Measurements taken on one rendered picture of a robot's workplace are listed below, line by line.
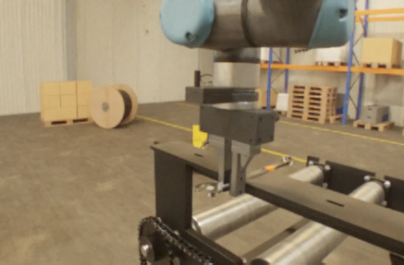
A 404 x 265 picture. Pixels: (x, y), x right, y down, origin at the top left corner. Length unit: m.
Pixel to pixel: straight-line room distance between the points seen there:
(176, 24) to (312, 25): 0.15
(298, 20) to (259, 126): 0.18
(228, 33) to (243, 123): 0.16
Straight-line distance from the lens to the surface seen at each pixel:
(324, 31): 0.31
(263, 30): 0.33
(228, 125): 0.47
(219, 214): 0.98
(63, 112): 7.58
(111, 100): 6.75
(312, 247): 0.88
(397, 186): 1.47
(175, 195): 0.81
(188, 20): 0.35
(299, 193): 0.51
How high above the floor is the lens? 1.36
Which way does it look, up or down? 12 degrees down
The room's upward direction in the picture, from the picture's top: 1 degrees clockwise
